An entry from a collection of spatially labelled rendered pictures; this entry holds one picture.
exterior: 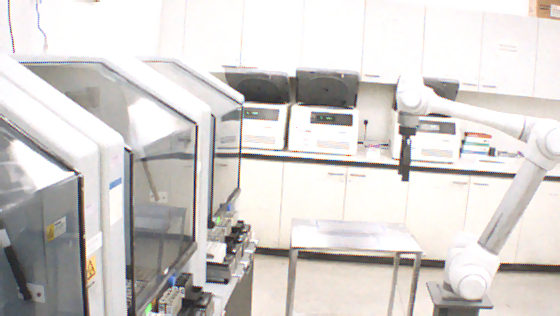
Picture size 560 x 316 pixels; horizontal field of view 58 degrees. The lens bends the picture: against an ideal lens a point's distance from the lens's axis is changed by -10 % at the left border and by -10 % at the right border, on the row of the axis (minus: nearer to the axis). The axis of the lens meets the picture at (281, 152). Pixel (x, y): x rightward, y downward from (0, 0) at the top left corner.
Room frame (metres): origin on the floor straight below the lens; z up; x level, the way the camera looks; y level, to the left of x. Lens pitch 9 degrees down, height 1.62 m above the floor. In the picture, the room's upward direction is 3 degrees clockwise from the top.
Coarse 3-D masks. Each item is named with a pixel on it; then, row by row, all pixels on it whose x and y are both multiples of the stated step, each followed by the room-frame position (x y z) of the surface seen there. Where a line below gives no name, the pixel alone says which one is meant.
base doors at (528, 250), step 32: (256, 160) 4.44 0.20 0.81; (256, 192) 4.43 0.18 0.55; (288, 192) 4.40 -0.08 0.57; (320, 192) 4.37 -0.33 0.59; (352, 192) 4.35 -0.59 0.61; (384, 192) 4.33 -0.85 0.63; (416, 192) 4.30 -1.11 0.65; (448, 192) 4.27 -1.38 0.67; (480, 192) 4.25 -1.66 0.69; (544, 192) 4.19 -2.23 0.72; (256, 224) 4.42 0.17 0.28; (288, 224) 4.40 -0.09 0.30; (416, 224) 4.30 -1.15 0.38; (448, 224) 4.27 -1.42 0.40; (480, 224) 4.24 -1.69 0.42; (544, 224) 4.19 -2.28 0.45; (384, 256) 4.32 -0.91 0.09; (512, 256) 4.21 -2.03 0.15; (544, 256) 4.18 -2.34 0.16
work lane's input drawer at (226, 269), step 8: (232, 256) 2.16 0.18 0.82; (208, 264) 2.08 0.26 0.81; (216, 264) 2.07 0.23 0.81; (224, 264) 2.07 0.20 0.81; (232, 264) 2.13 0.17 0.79; (208, 272) 2.07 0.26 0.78; (216, 272) 2.06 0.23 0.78; (224, 272) 2.06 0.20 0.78; (232, 272) 2.13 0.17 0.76; (240, 272) 2.15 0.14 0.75; (240, 280) 2.08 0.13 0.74
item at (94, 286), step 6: (90, 204) 1.01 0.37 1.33; (84, 210) 0.98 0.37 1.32; (90, 210) 1.01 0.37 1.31; (84, 216) 0.98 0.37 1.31; (90, 258) 1.00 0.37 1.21; (90, 264) 1.00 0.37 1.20; (90, 270) 1.00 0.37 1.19; (90, 276) 1.00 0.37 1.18; (96, 276) 1.03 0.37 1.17; (90, 282) 0.99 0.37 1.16; (96, 282) 1.02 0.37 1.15; (90, 288) 0.99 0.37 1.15; (96, 288) 1.02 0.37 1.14; (90, 294) 0.99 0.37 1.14; (96, 294) 1.02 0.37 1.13; (90, 300) 0.99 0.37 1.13
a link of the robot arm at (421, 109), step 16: (400, 96) 1.96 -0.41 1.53; (416, 96) 1.92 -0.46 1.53; (432, 96) 1.97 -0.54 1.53; (416, 112) 1.97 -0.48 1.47; (448, 112) 1.98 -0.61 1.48; (464, 112) 1.99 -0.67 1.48; (480, 112) 2.03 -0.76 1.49; (496, 112) 2.08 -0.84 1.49; (496, 128) 2.07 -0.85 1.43; (512, 128) 2.03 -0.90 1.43
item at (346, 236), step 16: (304, 224) 2.68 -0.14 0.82; (320, 224) 2.70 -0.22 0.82; (336, 224) 2.71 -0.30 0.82; (352, 224) 2.73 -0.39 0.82; (368, 224) 2.74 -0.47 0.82; (384, 224) 2.75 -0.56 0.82; (400, 224) 2.76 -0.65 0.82; (304, 240) 2.42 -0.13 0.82; (320, 240) 2.44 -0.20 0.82; (336, 240) 2.45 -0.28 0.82; (352, 240) 2.46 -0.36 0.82; (368, 240) 2.47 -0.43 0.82; (384, 240) 2.48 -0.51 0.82; (400, 240) 2.49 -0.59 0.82; (416, 256) 2.35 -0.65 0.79; (288, 272) 2.77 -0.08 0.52; (416, 272) 2.35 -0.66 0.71; (288, 288) 2.77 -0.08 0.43; (416, 288) 2.35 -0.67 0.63; (288, 304) 2.35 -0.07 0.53
